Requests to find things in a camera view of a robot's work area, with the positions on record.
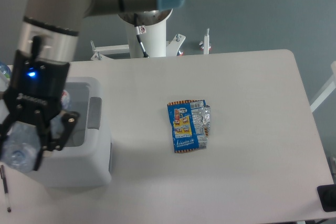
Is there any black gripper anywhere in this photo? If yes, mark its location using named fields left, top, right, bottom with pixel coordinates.
left=1, top=50, right=80, bottom=171

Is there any crushed clear plastic bottle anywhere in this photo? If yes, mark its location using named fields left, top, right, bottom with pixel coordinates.
left=0, top=89, right=73, bottom=174

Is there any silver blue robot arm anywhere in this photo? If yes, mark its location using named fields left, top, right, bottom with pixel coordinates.
left=1, top=0, right=184, bottom=173

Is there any white trash can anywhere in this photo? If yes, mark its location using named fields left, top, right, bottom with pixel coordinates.
left=27, top=77, right=112, bottom=187

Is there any blue bottle behind bin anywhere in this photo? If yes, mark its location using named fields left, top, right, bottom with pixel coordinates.
left=0, top=62, right=11, bottom=79

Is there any black white pen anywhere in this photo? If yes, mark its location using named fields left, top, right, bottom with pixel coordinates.
left=1, top=165, right=12, bottom=213

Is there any blue foil snack wrapper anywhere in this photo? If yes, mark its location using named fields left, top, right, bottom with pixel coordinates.
left=167, top=100, right=211, bottom=153

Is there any black device at edge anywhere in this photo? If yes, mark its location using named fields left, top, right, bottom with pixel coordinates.
left=317, top=184, right=336, bottom=212

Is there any white pedestal foot left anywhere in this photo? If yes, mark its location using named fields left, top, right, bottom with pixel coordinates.
left=90, top=40, right=130, bottom=61

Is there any white pedestal foot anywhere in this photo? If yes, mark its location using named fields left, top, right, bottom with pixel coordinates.
left=90, top=40, right=130, bottom=61
left=199, top=28, right=212, bottom=55
left=166, top=34, right=186, bottom=57

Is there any black cable on pedestal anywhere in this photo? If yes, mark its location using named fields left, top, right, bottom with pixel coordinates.
left=133, top=13, right=150, bottom=59

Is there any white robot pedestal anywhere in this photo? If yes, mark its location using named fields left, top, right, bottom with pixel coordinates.
left=119, top=9, right=173, bottom=58

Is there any white pedestal foot middle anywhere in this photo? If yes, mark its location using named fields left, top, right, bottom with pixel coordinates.
left=166, top=34, right=186, bottom=57

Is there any white pedestal foot right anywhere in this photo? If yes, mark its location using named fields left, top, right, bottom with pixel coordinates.
left=199, top=28, right=212, bottom=55

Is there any white frame bar right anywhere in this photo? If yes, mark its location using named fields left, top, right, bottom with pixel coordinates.
left=310, top=61, right=335, bottom=113

